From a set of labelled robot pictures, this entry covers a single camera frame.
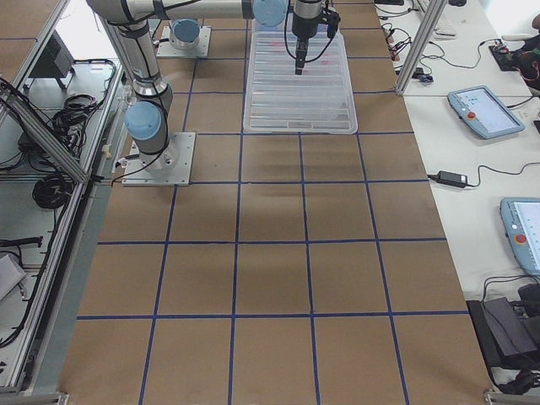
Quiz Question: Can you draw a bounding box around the black power adapter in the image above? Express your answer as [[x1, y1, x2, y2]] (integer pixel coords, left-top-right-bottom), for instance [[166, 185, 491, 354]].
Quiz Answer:
[[437, 170, 468, 188]]

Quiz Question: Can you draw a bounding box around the clear plastic box lid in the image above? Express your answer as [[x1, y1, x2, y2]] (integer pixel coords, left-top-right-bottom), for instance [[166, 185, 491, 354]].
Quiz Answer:
[[243, 30, 358, 134]]

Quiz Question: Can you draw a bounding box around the black case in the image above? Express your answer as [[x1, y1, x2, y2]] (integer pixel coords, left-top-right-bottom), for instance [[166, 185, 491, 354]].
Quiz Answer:
[[467, 298, 539, 370]]

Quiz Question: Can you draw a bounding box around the aluminium frame post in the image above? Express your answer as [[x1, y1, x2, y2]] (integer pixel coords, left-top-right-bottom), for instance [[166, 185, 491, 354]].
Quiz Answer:
[[395, 0, 447, 95]]

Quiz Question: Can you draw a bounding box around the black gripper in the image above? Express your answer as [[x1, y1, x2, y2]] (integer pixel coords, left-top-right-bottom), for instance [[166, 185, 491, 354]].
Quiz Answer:
[[292, 0, 340, 75]]

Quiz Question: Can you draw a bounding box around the teach pendant tablet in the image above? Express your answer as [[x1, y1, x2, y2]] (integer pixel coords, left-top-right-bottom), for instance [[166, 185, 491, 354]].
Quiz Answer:
[[447, 85, 525, 139]]

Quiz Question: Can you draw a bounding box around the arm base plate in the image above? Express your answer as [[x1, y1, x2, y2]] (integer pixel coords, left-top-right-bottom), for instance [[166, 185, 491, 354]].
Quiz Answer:
[[156, 26, 212, 59], [121, 132, 196, 186]]

